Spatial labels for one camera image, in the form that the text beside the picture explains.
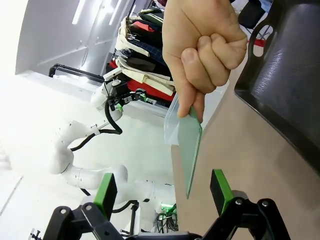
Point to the red black garment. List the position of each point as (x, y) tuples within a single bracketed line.
[(142, 26)]

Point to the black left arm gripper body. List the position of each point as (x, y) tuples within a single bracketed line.
[(120, 91)]

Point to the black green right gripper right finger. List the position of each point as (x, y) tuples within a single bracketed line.
[(221, 192)]

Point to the person's left hand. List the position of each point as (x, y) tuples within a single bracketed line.
[(200, 37)]

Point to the black pipe frame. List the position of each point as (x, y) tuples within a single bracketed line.
[(75, 71)]

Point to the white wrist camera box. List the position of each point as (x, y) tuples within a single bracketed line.
[(113, 74)]

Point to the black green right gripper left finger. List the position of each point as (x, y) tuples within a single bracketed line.
[(105, 192)]

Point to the cream folded cloth bag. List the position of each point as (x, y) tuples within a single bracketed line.
[(155, 80)]

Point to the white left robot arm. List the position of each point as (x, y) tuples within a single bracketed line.
[(82, 175)]

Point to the dark green garment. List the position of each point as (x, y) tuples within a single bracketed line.
[(152, 17)]

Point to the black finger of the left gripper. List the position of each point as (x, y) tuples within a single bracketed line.
[(138, 95)]

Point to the black plastic tray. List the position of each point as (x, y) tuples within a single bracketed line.
[(287, 75)]

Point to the navy checked cloth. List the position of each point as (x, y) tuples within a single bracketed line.
[(150, 51)]

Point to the clear plastic box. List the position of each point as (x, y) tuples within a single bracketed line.
[(171, 130)]

